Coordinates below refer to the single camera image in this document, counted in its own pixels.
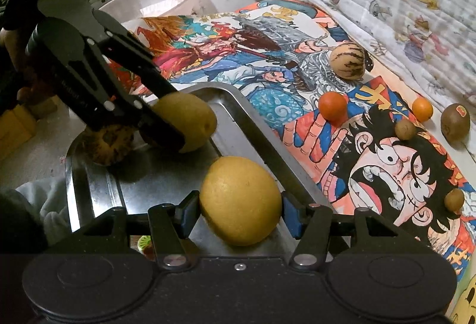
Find small orange tangerine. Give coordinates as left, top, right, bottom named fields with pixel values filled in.
left=411, top=97, right=434, bottom=123
left=319, top=92, right=349, bottom=123

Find yellow lemon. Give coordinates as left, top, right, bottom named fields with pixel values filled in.
left=199, top=156, right=282, bottom=246

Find brown kiwi with sticker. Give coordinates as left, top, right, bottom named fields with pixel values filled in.
left=441, top=103, right=471, bottom=142

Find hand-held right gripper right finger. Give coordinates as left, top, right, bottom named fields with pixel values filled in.
left=281, top=191, right=413, bottom=270

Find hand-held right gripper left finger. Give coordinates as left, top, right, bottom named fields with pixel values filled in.
left=84, top=190, right=202, bottom=270

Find purple striped pepino melon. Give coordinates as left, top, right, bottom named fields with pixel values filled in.
left=329, top=43, right=367, bottom=81

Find shouting face print poster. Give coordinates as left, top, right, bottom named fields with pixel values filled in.
left=275, top=76, right=476, bottom=284

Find yellow box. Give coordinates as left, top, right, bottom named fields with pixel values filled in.
left=0, top=104, right=38, bottom=162

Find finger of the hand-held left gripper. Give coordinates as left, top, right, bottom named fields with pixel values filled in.
left=91, top=10, right=180, bottom=99
left=56, top=38, right=187, bottom=154

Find yellow bear print cloth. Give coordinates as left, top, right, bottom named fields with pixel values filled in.
left=449, top=272, right=476, bottom=324

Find pale yellow pepino melon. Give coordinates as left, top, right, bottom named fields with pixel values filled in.
left=151, top=92, right=218, bottom=154

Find grey cloth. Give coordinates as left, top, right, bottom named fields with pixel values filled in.
left=0, top=175, right=72, bottom=254

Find metal tray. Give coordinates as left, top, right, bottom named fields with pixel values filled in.
left=65, top=82, right=335, bottom=261

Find person's left hand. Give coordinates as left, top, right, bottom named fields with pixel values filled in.
left=0, top=27, right=58, bottom=118

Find small brown kiwi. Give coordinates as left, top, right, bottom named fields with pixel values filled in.
left=444, top=188, right=465, bottom=212
left=395, top=118, right=417, bottom=141

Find dark blotched pepino melon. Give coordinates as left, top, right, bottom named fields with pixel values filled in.
left=82, top=123, right=136, bottom=166

